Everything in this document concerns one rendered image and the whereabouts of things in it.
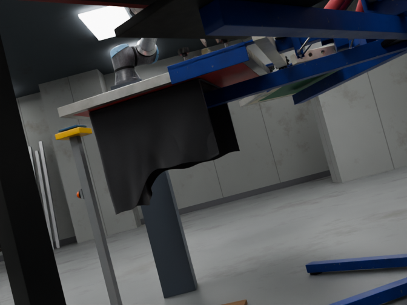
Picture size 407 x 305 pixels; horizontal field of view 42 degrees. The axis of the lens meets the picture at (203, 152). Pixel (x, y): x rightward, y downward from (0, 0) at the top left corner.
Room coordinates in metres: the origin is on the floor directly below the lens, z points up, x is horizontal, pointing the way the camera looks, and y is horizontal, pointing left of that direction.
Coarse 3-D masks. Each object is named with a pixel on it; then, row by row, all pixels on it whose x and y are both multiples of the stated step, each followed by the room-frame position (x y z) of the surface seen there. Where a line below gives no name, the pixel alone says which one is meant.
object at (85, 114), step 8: (240, 64) 1.95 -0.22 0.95; (216, 72) 1.98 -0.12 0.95; (224, 72) 2.02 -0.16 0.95; (232, 72) 2.06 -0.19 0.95; (240, 72) 2.11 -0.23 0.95; (248, 72) 2.16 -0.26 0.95; (208, 80) 2.11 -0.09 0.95; (216, 80) 2.16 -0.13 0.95; (160, 88) 2.01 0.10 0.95; (136, 96) 2.05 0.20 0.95; (112, 104) 2.08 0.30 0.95; (88, 112) 2.11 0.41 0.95
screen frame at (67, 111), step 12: (252, 60) 1.93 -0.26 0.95; (264, 72) 2.25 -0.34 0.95; (132, 84) 1.98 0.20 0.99; (144, 84) 1.97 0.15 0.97; (156, 84) 1.95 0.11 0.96; (168, 84) 1.97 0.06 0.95; (96, 96) 2.02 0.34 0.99; (108, 96) 2.00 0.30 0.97; (120, 96) 1.99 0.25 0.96; (60, 108) 2.06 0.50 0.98; (72, 108) 2.05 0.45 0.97; (84, 108) 2.03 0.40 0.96
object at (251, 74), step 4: (252, 72) 2.18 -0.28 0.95; (236, 76) 2.18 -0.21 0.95; (240, 76) 2.21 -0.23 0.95; (244, 76) 2.23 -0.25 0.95; (248, 76) 2.26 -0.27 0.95; (252, 76) 2.28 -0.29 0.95; (256, 76) 2.31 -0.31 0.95; (224, 80) 2.20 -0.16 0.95; (228, 80) 2.23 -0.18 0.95; (232, 80) 2.25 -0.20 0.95; (236, 80) 2.28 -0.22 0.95; (240, 80) 2.31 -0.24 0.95; (244, 80) 2.34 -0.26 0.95; (216, 84) 2.24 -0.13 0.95; (220, 84) 2.27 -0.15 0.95; (224, 84) 2.29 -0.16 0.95; (228, 84) 2.32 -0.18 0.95; (232, 84) 2.35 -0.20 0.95
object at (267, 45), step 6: (252, 36) 1.81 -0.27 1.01; (258, 36) 1.80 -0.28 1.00; (258, 42) 1.85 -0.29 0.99; (264, 42) 1.87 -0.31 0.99; (270, 42) 1.90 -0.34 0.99; (264, 48) 1.97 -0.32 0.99; (270, 48) 2.00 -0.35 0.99; (276, 48) 2.07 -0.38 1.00; (270, 54) 2.11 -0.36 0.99; (276, 54) 2.14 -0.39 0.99; (282, 54) 2.33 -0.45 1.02; (270, 60) 2.23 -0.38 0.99; (276, 60) 2.26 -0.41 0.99; (282, 60) 2.30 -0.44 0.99; (276, 66) 2.41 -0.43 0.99; (282, 66) 2.45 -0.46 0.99
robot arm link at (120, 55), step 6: (114, 48) 2.93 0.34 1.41; (120, 48) 2.92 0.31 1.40; (126, 48) 2.94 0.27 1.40; (132, 48) 2.96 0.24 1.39; (114, 54) 2.93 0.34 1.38; (120, 54) 2.92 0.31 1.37; (126, 54) 2.93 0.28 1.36; (132, 54) 2.95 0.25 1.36; (114, 60) 2.93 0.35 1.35; (120, 60) 2.92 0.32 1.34; (126, 60) 2.93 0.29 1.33; (132, 60) 2.95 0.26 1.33; (114, 66) 2.94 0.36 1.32; (120, 66) 2.92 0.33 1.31
